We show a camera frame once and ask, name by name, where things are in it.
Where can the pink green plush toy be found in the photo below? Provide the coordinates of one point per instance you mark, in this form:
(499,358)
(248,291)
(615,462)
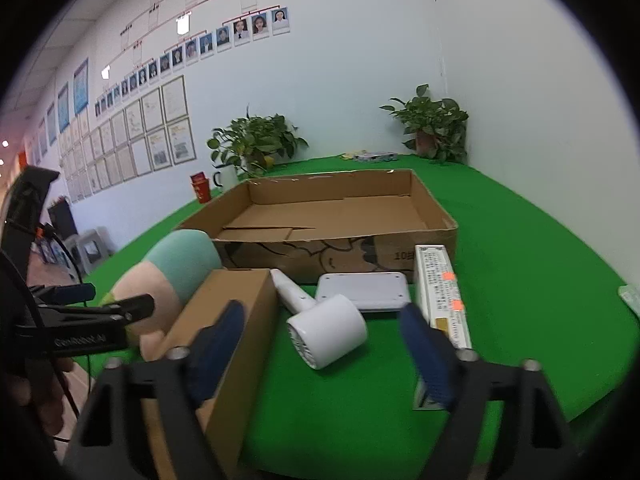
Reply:
(150,280)

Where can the grey plastic stool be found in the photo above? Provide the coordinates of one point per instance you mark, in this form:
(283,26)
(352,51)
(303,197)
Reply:
(71,252)
(94,250)

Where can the large shallow cardboard box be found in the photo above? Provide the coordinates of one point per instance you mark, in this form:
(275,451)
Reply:
(325,210)

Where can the long white printed box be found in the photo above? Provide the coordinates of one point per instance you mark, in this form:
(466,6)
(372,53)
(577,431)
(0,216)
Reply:
(440,280)

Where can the yellow packets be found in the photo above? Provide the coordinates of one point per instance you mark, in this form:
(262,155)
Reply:
(350,153)

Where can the row of portrait photos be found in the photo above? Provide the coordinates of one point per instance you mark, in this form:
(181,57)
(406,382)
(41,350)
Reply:
(260,24)

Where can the wall of framed certificates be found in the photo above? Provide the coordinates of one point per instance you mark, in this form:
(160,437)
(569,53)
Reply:
(175,95)

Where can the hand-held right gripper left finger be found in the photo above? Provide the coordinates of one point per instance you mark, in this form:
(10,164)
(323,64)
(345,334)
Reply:
(220,340)

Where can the black cabinet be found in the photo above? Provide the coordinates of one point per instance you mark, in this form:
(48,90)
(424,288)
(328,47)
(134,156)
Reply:
(62,220)

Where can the small packets at table back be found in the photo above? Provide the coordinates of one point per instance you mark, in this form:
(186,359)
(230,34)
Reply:
(375,156)

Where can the white hair dryer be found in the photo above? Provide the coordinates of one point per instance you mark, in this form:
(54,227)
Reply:
(330,330)

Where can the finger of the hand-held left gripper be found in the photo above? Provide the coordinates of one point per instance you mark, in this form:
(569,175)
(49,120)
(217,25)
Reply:
(70,291)
(135,306)

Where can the green plant in red pot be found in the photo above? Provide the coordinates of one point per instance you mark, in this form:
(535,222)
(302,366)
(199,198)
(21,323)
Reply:
(430,115)

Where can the red paper container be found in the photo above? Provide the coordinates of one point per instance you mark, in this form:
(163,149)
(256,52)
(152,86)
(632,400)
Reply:
(201,187)

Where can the green table cloth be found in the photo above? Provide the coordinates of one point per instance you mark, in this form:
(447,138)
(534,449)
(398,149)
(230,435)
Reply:
(525,260)

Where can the blue wall poster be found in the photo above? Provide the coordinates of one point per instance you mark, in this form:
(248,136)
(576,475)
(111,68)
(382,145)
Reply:
(62,107)
(81,85)
(51,122)

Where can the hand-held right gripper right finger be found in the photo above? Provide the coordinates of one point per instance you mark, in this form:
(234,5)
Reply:
(430,355)

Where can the large potted green plant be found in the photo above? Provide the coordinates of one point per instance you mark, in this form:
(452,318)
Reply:
(255,135)

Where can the white plastic device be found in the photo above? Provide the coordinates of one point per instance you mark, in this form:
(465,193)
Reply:
(365,287)

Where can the small cardboard insert box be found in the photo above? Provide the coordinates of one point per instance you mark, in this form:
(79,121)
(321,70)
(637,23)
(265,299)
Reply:
(235,282)

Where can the person's left hand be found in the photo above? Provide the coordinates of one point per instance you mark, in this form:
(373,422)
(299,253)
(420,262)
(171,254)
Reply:
(35,400)

